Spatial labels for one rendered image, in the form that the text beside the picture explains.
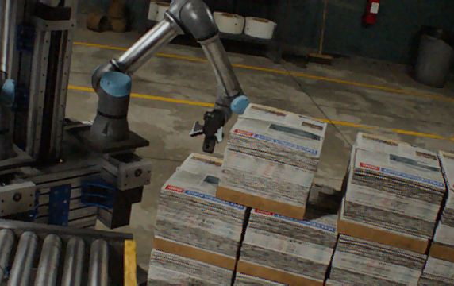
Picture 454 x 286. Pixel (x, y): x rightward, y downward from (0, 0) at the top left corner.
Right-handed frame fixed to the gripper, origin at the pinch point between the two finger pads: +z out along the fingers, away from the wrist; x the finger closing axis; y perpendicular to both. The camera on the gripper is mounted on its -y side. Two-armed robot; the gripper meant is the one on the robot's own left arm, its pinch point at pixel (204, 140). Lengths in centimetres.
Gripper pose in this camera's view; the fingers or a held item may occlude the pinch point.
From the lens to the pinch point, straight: 245.5
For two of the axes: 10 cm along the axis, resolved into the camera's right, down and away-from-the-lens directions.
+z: -2.1, 3.1, -9.3
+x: 9.6, 2.4, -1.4
